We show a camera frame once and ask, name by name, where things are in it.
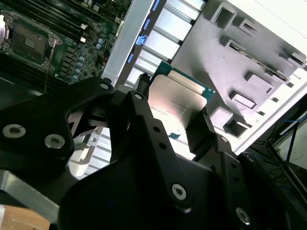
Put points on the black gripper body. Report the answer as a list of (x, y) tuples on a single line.
[(120, 203)]

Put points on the silver green CPU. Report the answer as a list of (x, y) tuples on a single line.
[(177, 100)]

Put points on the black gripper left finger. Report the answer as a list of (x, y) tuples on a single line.
[(36, 124)]

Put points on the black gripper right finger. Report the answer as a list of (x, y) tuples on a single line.
[(200, 134)]

